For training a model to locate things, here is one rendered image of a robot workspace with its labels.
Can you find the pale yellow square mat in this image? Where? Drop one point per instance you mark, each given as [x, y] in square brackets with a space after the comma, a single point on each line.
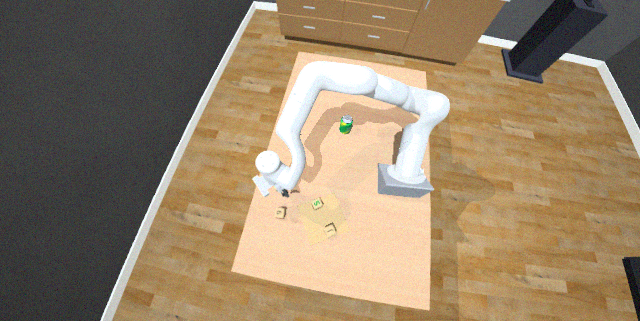
[315, 221]

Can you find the beige wooden letter block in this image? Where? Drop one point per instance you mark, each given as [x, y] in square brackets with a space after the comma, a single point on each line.
[279, 213]
[317, 204]
[329, 231]

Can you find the green soda can with yellow stripe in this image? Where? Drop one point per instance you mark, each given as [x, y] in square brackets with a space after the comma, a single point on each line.
[346, 124]

